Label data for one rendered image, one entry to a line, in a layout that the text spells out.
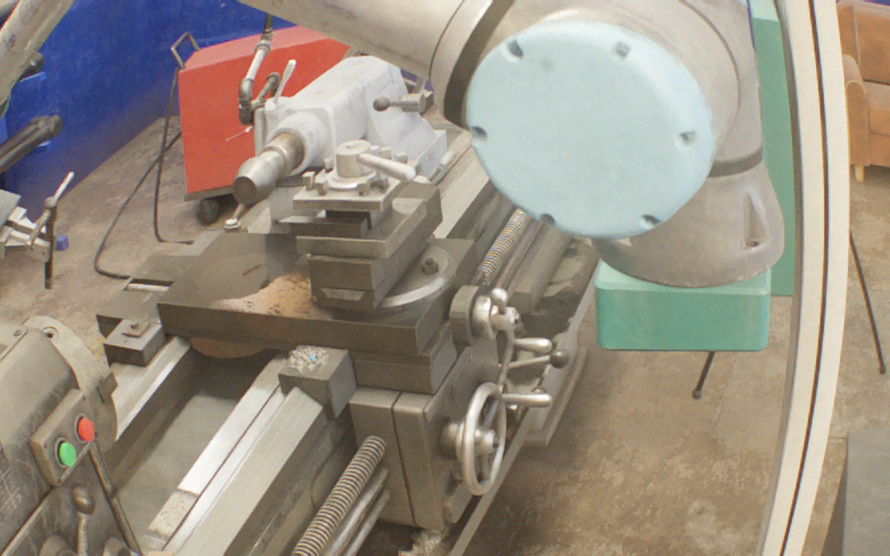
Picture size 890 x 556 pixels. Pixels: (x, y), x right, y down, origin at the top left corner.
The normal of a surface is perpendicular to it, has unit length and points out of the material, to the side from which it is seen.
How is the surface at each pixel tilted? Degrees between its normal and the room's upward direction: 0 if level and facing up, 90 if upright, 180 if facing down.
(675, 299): 90
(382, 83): 82
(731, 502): 0
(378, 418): 90
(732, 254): 70
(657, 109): 92
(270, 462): 36
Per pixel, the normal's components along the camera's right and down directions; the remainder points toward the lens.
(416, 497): -0.29, 0.45
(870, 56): -0.46, 0.55
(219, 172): 0.05, 0.45
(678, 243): -0.33, 0.12
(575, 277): -0.09, -0.89
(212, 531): 0.48, -0.69
